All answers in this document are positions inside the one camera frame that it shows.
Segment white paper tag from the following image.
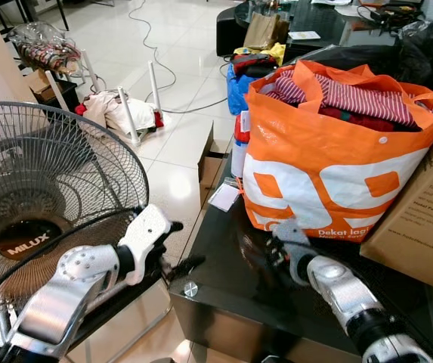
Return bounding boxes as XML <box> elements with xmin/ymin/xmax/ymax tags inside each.
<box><xmin>208</xmin><ymin>182</ymin><xmax>242</xmax><ymax>213</ymax></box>

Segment black glass table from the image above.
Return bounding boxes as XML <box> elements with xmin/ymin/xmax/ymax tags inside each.
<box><xmin>168</xmin><ymin>177</ymin><xmax>433</xmax><ymax>363</ymax></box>

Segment small open cardboard box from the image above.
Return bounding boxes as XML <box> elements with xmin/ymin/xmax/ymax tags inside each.
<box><xmin>197</xmin><ymin>123</ymin><xmax>234</xmax><ymax>206</ymax></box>

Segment orange white shopping bag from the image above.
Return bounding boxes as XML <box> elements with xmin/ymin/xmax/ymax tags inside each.
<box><xmin>240</xmin><ymin>60</ymin><xmax>433</xmax><ymax>244</ymax></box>

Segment white bottle with red cap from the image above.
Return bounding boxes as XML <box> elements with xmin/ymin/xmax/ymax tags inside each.
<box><xmin>230</xmin><ymin>110</ymin><xmax>252</xmax><ymax>179</ymax></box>

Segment white folding rack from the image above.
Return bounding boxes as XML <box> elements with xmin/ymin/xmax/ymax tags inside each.
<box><xmin>44</xmin><ymin>48</ymin><xmax>165</xmax><ymax>147</ymax></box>

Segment white cloth pile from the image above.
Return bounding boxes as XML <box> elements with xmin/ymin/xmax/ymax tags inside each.
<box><xmin>80</xmin><ymin>89</ymin><xmax>161</xmax><ymax>138</ymax></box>

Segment blue plastic bag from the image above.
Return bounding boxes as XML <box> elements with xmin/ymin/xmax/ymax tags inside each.
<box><xmin>225</xmin><ymin>64</ymin><xmax>259</xmax><ymax>116</ymax></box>

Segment large brown cardboard box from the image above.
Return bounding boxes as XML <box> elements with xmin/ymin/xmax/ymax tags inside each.
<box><xmin>359</xmin><ymin>83</ymin><xmax>433</xmax><ymax>290</ymax></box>

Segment black metal standing fan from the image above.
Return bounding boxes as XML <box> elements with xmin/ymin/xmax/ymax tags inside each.
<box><xmin>0</xmin><ymin>101</ymin><xmax>150</xmax><ymax>315</ymax></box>

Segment red white striped cloth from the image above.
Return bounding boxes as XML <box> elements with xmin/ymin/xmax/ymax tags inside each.
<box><xmin>264</xmin><ymin>72</ymin><xmax>418</xmax><ymax>131</ymax></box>

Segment brown paper bag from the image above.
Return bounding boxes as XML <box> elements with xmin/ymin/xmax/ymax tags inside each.
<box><xmin>243</xmin><ymin>11</ymin><xmax>280</xmax><ymax>51</ymax></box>

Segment white paper sheet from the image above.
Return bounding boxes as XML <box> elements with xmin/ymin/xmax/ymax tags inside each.
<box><xmin>287</xmin><ymin>29</ymin><xmax>322</xmax><ymax>42</ymax></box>

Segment clear plastic bag with goods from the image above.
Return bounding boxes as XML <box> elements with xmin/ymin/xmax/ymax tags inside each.
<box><xmin>8</xmin><ymin>20</ymin><xmax>86</xmax><ymax>77</ymax></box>

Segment low black coffee table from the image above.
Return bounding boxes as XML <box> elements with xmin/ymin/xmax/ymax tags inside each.
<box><xmin>215</xmin><ymin>0</ymin><xmax>430</xmax><ymax>58</ymax></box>

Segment black plastic rubbish bag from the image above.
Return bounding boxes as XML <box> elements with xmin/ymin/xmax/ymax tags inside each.
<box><xmin>307</xmin><ymin>18</ymin><xmax>433</xmax><ymax>96</ymax></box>

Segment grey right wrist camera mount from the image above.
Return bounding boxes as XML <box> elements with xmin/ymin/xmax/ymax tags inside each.
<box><xmin>275</xmin><ymin>219</ymin><xmax>313</xmax><ymax>286</ymax></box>

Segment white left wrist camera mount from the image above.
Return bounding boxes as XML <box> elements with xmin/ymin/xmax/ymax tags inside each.
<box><xmin>116</xmin><ymin>204</ymin><xmax>174</xmax><ymax>286</ymax></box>

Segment black floor cable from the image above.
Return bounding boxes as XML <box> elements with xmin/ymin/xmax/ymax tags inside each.
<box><xmin>128</xmin><ymin>0</ymin><xmax>234</xmax><ymax>116</ymax></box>

